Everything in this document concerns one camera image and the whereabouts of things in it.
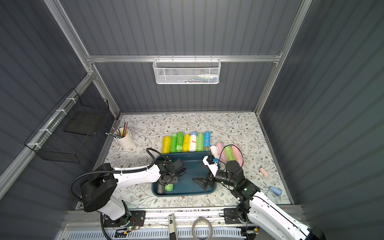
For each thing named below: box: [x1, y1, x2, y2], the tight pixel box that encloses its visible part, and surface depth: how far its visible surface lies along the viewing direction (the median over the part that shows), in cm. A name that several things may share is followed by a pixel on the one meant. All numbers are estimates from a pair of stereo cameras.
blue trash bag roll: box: [204, 131, 211, 152], surface depth 101 cm
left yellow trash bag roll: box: [162, 136, 172, 154], surface depth 101 cm
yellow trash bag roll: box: [182, 133, 191, 153], surface depth 101 cm
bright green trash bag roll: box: [169, 133, 178, 153], surface depth 101 cm
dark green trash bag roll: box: [176, 131, 184, 153], surface depth 101 cm
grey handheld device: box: [167, 213, 178, 240], surface depth 69 cm
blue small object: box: [268, 186, 282, 196], surface depth 83 cm
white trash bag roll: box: [210, 145, 219, 159], surface depth 98 cm
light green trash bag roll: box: [196, 133, 204, 152], surface depth 101 cm
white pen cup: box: [113, 127, 134, 149], surface depth 98 cm
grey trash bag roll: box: [157, 182, 165, 194], surface depth 82 cm
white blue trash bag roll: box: [189, 131, 198, 152], surface depth 101 cm
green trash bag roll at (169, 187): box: [164, 183, 174, 192], surface depth 82 cm
